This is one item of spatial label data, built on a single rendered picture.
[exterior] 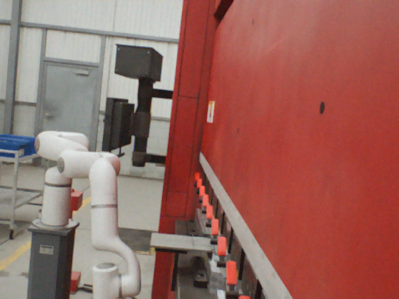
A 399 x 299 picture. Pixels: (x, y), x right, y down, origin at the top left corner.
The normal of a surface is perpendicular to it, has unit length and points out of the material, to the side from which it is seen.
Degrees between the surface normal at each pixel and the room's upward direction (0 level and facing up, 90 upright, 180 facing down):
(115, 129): 90
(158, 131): 90
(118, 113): 90
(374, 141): 90
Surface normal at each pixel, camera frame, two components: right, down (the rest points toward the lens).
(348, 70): -0.99, -0.11
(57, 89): -0.03, 0.09
